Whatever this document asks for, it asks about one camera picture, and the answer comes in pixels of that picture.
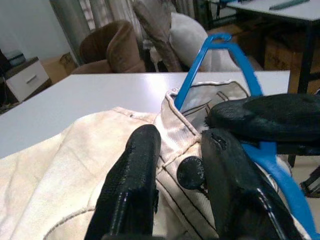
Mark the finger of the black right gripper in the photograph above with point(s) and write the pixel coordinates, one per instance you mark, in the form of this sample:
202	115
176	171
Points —
300	148
270	117

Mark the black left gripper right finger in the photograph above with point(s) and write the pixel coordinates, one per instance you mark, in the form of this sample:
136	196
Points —
232	187

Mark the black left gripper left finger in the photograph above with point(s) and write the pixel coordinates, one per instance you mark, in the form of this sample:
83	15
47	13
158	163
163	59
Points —
132	180

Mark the blue plastic clothes hanger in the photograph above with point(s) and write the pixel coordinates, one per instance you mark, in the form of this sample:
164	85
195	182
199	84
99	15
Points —
282	175

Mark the cream denim jacket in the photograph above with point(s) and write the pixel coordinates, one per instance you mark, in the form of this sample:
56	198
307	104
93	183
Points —
62	162

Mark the teal clothes hanger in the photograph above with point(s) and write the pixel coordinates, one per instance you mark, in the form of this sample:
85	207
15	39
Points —
285	4

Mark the cardboard box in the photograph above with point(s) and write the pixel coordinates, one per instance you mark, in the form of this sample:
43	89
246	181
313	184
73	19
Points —
57	70
280	55

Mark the white cushion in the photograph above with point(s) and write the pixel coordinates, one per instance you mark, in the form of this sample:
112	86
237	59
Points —
187	40

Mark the brown armchair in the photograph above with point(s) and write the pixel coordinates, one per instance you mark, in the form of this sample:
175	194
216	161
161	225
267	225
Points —
110	50

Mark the brown and white TV cabinet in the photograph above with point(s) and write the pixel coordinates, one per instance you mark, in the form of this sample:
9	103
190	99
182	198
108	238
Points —
25	80

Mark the brown grey draped cloth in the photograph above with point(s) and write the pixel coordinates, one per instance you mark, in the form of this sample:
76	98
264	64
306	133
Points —
155	25

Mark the teal box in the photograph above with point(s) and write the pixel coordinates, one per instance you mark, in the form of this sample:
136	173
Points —
16	58

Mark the grey curtain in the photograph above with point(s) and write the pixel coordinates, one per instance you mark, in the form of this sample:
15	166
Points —
75	15

